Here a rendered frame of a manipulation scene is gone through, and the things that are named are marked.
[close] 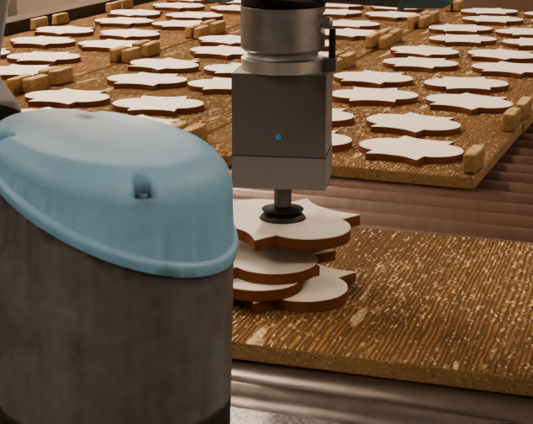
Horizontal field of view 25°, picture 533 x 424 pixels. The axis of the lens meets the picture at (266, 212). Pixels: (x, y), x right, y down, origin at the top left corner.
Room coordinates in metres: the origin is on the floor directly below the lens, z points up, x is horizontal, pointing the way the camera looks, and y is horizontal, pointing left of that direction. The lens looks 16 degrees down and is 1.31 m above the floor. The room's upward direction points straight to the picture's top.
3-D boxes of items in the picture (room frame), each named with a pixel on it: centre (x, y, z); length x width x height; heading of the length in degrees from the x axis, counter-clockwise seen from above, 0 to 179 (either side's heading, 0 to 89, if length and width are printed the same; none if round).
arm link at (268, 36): (1.08, -0.02, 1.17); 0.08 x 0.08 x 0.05
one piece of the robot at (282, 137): (1.10, -0.02, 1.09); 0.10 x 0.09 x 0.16; 171
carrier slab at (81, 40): (2.67, 0.39, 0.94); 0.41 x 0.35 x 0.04; 70
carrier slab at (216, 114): (1.86, 0.26, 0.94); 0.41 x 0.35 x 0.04; 68
